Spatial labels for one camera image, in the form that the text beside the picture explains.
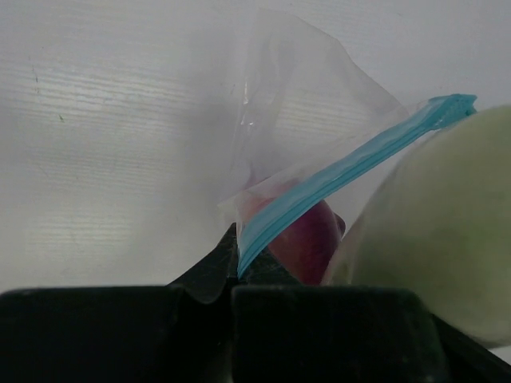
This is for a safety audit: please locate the clear zip top bag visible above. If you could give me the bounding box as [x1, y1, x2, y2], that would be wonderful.
[220, 9, 476, 277]

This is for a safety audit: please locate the white radish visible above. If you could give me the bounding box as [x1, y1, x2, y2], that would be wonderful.
[323, 105, 510, 348]

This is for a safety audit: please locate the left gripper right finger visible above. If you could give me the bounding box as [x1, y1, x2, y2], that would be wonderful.
[238, 248, 299, 286]

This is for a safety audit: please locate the purple onion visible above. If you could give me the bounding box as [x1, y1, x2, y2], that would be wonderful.
[266, 200, 346, 286]

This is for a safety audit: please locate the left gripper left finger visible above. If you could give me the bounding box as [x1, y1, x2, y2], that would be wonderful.
[168, 223, 238, 304]

